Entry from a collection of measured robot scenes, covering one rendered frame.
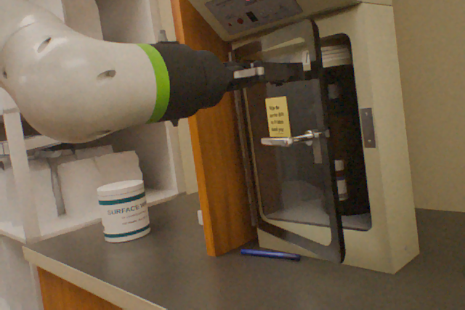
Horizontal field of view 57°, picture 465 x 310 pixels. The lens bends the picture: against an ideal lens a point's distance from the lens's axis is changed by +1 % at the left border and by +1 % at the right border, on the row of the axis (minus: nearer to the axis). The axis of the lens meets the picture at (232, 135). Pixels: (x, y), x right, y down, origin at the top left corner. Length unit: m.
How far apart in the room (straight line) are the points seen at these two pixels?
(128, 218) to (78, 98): 0.83
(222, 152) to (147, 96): 0.54
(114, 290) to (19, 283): 1.16
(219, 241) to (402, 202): 0.40
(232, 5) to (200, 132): 0.28
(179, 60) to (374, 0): 0.43
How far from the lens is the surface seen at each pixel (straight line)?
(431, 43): 1.18
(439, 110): 1.18
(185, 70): 0.49
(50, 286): 1.41
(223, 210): 0.99
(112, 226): 1.23
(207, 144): 0.95
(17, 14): 0.53
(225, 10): 0.87
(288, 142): 0.69
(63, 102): 0.42
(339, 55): 0.84
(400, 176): 0.84
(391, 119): 0.82
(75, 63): 0.42
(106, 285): 0.98
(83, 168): 1.80
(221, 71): 0.53
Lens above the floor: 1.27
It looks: 4 degrees down
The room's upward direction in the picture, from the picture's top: 8 degrees counter-clockwise
